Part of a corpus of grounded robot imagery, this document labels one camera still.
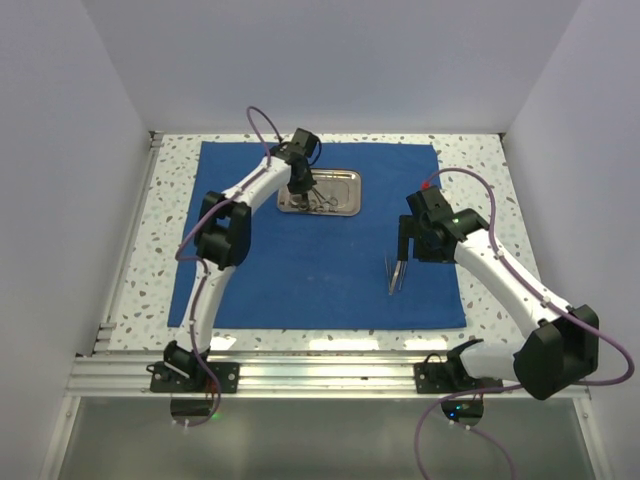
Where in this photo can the silver instrument tray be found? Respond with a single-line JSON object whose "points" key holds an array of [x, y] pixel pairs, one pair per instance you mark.
{"points": [[345, 185]]}

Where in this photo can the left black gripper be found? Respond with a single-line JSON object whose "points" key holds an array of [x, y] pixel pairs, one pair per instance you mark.
{"points": [[305, 187]]}

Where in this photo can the aluminium rail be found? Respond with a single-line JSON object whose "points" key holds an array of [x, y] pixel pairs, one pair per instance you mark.
{"points": [[107, 322], [312, 375]]}

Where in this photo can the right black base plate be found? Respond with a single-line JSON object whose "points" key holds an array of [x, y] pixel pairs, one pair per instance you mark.
{"points": [[439, 375]]}

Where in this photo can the aluminium left side rail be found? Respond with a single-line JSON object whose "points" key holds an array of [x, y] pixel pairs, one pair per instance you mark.
{"points": [[107, 322]]}

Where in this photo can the aluminium front rail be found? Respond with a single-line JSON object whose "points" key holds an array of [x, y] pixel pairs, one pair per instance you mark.
{"points": [[312, 375]]}

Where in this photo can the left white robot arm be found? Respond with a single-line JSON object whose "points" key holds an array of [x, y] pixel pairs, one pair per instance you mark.
{"points": [[222, 239]]}

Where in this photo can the steel hemostat clamp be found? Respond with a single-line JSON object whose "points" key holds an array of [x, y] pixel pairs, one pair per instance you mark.
{"points": [[323, 203]]}

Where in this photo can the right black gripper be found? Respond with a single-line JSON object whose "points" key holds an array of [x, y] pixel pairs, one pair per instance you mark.
{"points": [[409, 229]]}

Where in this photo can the steel surgical scissors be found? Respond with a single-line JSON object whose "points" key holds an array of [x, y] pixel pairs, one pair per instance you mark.
{"points": [[300, 201]]}

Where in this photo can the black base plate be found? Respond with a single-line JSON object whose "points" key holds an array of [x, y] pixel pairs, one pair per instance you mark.
{"points": [[217, 377], [439, 375]]}

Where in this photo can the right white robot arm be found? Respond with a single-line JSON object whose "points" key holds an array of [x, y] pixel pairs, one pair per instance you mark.
{"points": [[560, 345]]}

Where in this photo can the broad steel tweezers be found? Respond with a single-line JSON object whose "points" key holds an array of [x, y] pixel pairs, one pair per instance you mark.
{"points": [[393, 289]]}

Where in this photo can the thin steel tweezers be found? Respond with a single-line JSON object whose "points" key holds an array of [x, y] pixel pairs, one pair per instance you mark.
{"points": [[386, 267], [402, 266]]}

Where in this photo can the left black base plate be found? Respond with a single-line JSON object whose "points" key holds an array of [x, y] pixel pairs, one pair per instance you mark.
{"points": [[217, 377]]}

